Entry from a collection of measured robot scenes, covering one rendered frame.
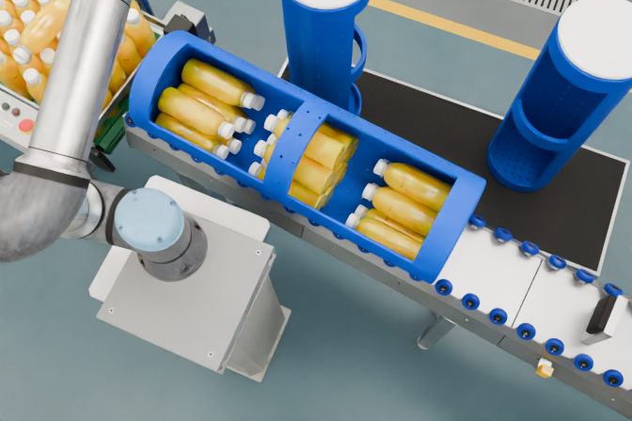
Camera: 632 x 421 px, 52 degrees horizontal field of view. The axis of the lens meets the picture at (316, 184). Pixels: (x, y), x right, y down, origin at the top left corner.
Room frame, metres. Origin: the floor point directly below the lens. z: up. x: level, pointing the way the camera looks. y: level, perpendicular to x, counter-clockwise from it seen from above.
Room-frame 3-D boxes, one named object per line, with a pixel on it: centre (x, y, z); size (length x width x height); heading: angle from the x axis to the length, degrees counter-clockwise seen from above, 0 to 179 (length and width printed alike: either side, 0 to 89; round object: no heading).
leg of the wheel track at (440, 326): (0.32, -0.39, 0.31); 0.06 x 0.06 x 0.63; 58
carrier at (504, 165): (1.01, -0.84, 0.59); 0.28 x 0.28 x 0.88
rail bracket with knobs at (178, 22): (1.14, 0.38, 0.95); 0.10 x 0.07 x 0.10; 148
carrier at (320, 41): (1.29, -0.06, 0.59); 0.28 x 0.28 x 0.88
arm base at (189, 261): (0.40, 0.32, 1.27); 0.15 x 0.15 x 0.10
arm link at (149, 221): (0.40, 0.33, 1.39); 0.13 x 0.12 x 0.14; 73
